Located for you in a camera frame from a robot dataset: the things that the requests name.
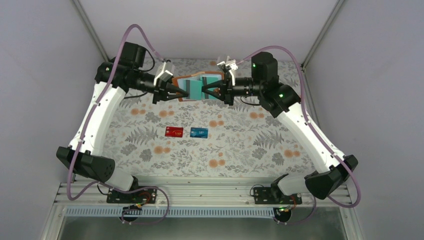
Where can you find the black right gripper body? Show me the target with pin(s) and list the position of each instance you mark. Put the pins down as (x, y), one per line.
(226, 89)

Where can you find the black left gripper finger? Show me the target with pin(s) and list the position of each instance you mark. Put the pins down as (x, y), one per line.
(174, 91)
(169, 97)

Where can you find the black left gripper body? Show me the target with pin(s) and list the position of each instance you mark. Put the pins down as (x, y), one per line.
(157, 91)

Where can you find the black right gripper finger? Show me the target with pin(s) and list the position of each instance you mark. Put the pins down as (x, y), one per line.
(212, 87)
(211, 100)

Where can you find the brown leather card holder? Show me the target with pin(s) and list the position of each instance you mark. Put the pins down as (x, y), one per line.
(193, 83)

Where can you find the red VIP credit card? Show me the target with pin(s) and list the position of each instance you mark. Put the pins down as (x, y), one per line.
(175, 132)

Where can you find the blue credit card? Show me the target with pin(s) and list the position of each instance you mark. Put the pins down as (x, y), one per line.
(199, 132)

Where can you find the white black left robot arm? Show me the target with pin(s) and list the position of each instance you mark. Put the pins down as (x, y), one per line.
(114, 78)

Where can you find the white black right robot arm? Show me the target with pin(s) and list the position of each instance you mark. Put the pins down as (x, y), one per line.
(332, 166)

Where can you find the floral patterned table mat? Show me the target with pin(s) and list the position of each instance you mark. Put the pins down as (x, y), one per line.
(244, 140)

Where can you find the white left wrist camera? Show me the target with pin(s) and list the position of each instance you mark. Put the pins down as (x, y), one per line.
(164, 72)

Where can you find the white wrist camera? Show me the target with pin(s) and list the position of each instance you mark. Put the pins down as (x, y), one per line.
(164, 72)
(229, 67)

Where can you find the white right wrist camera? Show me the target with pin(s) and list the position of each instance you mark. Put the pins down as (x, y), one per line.
(229, 67)

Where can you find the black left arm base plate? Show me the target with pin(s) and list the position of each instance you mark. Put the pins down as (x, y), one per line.
(147, 196)

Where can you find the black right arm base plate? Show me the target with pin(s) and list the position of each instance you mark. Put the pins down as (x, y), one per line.
(273, 196)

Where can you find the grey slotted cable duct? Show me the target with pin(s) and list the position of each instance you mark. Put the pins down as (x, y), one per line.
(172, 212)

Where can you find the aluminium rail frame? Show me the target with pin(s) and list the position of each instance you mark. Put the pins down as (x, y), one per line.
(192, 191)

